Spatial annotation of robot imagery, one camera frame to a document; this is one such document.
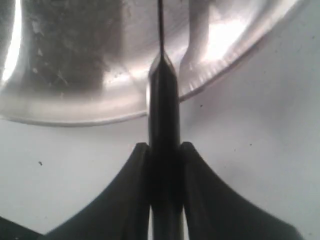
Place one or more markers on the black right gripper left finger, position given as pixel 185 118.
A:
pixel 120 212

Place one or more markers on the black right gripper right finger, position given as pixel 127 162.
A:
pixel 216 212

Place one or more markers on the black knife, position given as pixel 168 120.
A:
pixel 165 167

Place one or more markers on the round steel plate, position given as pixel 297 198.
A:
pixel 86 62

